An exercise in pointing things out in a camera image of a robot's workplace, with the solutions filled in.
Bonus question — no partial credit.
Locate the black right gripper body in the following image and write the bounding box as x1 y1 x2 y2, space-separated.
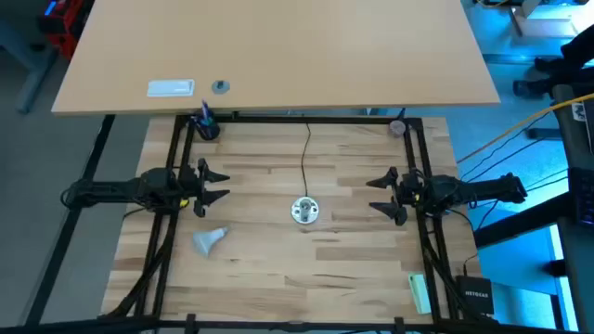
391 166 423 227

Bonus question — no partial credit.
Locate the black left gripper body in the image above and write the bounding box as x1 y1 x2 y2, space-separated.
178 158 209 218

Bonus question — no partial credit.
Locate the white lightbulb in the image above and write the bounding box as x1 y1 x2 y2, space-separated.
191 225 231 259

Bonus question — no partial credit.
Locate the chrome lamp socket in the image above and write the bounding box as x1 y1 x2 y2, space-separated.
291 196 320 225

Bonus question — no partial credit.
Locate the dark pen cup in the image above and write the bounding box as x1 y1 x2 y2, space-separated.
190 115 222 142

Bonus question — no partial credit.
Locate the green sticky note pad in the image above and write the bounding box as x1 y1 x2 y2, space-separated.
407 272 433 315

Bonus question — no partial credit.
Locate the white rectangular plate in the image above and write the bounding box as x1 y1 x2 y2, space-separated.
147 79 196 98

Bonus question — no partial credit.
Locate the holder with blue pens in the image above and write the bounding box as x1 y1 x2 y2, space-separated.
50 0 501 117

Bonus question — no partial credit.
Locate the black side table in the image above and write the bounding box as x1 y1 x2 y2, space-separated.
551 83 594 334

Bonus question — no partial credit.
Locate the black keyboard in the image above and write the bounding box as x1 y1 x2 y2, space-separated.
568 166 594 226

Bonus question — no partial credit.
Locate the grey desk leg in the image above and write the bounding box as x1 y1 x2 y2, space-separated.
16 45 59 115

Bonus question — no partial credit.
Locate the red toolbox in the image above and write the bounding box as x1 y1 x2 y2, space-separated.
39 0 92 60

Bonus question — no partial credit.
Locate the person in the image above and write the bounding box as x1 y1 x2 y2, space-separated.
512 27 594 99

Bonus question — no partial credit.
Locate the white box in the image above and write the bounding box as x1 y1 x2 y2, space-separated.
510 0 594 38

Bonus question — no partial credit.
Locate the black metal frame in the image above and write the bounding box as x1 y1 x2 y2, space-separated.
0 110 594 334

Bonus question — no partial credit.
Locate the black socket cable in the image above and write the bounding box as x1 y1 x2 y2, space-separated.
300 121 313 199

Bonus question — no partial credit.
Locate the black Netgear switch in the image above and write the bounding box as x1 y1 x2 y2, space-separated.
454 275 496 317

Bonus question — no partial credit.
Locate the yellow cable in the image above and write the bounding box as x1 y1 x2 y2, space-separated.
457 91 594 164

